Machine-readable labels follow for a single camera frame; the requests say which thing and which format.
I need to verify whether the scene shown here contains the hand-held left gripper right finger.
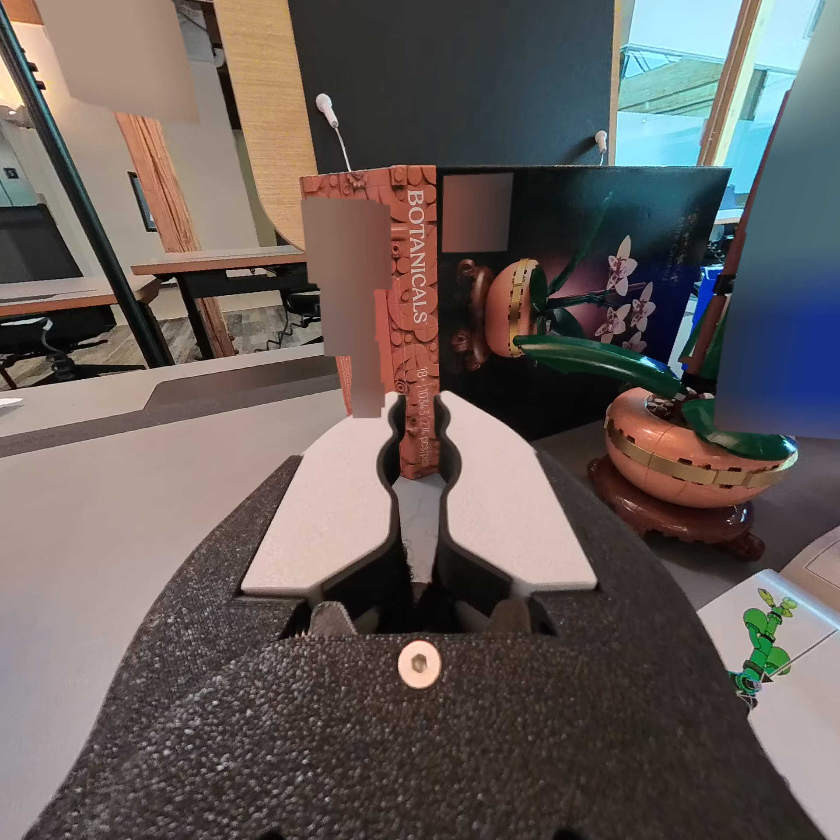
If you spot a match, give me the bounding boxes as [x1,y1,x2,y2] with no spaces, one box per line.
[429,391,600,613]

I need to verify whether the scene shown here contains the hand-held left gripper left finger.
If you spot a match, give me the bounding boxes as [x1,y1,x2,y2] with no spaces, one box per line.
[240,391,417,613]

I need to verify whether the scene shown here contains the white instruction booklet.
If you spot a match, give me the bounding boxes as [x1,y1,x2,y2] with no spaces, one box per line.
[696,535,840,840]

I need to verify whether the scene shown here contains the brick orchid model pink pot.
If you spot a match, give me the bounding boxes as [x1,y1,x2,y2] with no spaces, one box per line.
[512,276,800,562]

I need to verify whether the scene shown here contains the black office chair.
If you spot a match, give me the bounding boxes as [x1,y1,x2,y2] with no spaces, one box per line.
[0,318,111,389]
[264,289,327,357]

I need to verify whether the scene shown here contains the wooden table black legs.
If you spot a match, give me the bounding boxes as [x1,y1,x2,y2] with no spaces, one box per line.
[0,274,162,332]
[130,246,309,361]

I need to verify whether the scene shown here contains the blue bin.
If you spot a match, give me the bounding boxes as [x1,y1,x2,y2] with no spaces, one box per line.
[689,266,724,342]

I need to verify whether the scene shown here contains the brick flower set box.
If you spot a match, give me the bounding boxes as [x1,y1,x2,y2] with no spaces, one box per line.
[300,164,732,483]

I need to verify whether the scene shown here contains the wooden pillar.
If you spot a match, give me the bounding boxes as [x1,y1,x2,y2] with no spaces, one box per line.
[115,112,235,360]

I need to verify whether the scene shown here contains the black metal pole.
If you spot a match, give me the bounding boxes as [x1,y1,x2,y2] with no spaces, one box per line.
[0,7,176,370]

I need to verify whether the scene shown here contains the woven beige panel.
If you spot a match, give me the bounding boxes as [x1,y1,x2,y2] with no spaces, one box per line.
[215,0,317,252]

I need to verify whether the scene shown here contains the black partition panel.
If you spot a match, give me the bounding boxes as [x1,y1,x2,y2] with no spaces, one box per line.
[287,0,622,178]

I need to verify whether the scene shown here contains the framed wall picture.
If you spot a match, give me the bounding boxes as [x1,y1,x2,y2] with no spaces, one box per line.
[126,171,159,235]

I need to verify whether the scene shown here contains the wooden window frame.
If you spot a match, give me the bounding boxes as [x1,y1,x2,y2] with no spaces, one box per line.
[697,0,767,167]

